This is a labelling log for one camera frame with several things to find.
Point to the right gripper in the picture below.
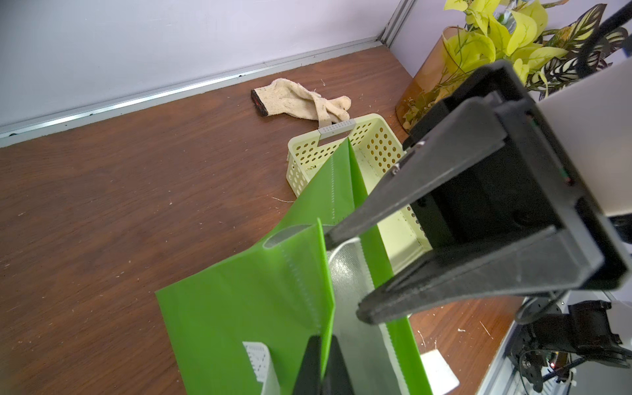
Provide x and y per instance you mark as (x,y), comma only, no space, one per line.
(504,208)

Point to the beige knitted glove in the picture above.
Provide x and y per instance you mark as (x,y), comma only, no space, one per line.
(285,97)

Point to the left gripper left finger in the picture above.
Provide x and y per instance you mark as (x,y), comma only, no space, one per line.
(308,381)

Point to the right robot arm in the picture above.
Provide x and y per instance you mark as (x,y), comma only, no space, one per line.
(582,330)

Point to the green insulated delivery bag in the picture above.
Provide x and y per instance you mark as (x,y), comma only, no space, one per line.
(242,326)

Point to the potted plant in amber vase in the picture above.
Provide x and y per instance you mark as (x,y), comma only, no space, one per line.
(541,40)

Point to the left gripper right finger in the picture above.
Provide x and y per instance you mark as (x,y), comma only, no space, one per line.
(336,380)

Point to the pale green plastic basket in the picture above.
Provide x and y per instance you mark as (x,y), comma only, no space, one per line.
(376,149)

